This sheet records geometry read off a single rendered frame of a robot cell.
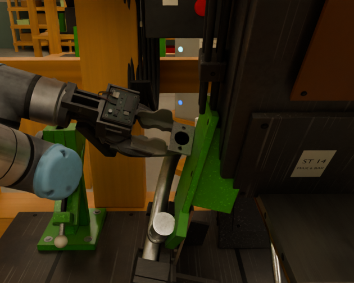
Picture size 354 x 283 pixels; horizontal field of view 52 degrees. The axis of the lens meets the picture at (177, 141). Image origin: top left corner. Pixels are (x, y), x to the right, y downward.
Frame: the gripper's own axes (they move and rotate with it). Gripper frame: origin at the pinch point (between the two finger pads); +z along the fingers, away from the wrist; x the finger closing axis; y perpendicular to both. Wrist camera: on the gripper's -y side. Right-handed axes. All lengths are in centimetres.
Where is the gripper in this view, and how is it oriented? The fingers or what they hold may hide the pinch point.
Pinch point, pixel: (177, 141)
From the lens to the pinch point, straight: 64.3
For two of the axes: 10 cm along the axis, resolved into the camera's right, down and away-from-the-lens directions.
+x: 1.9, -9.0, 4.0
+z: 9.6, 2.6, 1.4
